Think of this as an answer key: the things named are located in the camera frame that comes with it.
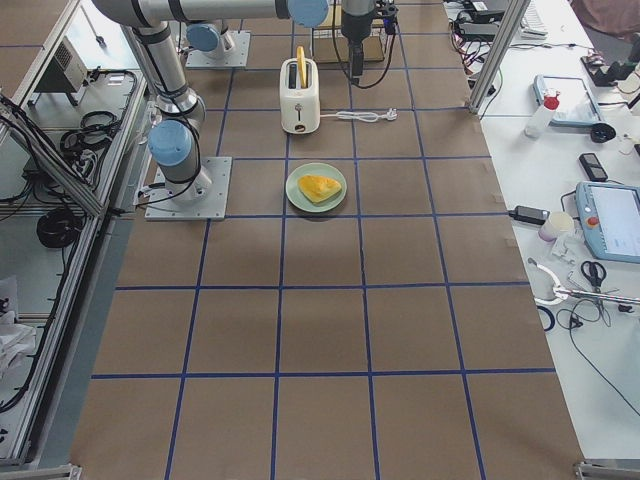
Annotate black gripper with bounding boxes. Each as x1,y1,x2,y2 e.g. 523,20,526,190
341,0,374,85

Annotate cream white toaster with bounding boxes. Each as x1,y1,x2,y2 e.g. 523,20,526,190
279,58,320,135

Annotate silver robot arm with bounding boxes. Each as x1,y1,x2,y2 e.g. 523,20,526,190
185,23,318,91
94,1,329,207

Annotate yellow toast slice in toaster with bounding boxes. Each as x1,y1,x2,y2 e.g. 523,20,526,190
296,45,308,89

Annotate yellow triangular pastry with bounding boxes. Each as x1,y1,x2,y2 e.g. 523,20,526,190
297,175,342,204

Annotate light green plate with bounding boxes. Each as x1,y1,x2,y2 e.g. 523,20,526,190
285,162,347,213

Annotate clear bottle with red cap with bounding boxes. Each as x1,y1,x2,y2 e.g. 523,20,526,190
524,94,559,138

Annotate blue teach pendant far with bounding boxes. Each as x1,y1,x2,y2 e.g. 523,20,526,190
532,74,603,127

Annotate blue teach pendant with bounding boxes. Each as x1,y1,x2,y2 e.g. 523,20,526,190
532,74,603,127
560,181,639,264

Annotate black power adapter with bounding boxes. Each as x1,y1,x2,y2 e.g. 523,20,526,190
508,205,550,225

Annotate black round cap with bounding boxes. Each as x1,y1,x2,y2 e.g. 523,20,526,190
590,122,617,144

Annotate white paper cup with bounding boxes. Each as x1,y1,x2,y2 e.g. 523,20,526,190
538,211,575,242

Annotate black handheld remote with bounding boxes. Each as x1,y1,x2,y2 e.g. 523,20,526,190
578,153,608,182

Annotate grey control box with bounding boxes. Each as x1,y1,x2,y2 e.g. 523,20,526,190
34,36,88,106

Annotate blue teach pendant near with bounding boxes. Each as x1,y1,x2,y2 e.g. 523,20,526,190
560,181,639,264

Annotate black scissors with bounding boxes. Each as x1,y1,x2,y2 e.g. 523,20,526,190
580,260,607,293

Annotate white power cord with plug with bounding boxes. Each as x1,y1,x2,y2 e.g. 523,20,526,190
318,109,401,123

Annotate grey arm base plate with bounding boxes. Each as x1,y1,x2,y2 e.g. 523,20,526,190
145,156,232,221
186,25,251,70

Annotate aluminium frame post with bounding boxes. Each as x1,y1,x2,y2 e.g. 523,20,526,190
467,0,530,114

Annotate black coiled cable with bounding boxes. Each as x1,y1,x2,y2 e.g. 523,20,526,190
36,207,77,250

